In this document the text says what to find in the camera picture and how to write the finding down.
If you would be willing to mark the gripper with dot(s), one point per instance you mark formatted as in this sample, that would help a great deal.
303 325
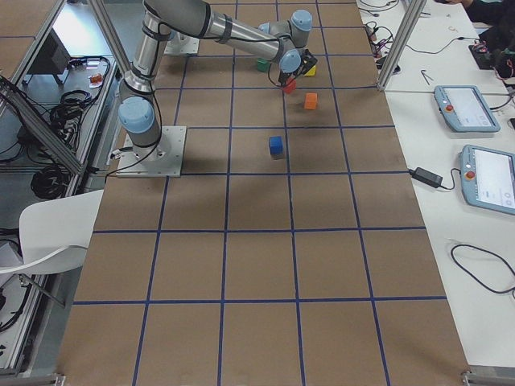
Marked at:
286 75

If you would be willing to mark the red block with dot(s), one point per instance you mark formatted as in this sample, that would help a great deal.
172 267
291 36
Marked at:
289 87

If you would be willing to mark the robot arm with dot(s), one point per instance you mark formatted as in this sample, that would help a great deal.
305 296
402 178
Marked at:
178 38
283 43

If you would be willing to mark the yellow block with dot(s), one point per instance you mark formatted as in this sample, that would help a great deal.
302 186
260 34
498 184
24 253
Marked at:
311 71

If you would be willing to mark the green block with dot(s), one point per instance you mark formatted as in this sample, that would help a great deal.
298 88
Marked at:
262 65

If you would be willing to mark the orange block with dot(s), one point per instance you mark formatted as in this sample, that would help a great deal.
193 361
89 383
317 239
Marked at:
311 101

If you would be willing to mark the blue block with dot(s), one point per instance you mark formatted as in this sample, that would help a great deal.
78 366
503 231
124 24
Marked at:
276 147

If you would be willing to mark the black power adapter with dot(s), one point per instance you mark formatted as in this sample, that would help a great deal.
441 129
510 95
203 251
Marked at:
424 176

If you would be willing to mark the upper teach pendant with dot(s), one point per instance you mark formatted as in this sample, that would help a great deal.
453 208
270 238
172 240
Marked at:
464 109

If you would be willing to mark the teach pendant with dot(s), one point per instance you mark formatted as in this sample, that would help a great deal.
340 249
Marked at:
464 109
487 178

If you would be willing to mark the lower teach pendant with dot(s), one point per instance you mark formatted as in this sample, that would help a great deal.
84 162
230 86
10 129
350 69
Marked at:
487 178

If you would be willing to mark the black monitor box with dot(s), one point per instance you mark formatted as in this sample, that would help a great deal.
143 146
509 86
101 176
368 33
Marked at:
52 59

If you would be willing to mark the white chair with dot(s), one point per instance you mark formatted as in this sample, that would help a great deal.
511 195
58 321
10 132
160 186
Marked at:
54 235

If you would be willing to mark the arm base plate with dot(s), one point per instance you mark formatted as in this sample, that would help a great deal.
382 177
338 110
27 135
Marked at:
190 48
164 160

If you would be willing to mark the aluminium frame post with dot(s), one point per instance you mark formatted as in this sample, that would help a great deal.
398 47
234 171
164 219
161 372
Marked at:
400 41

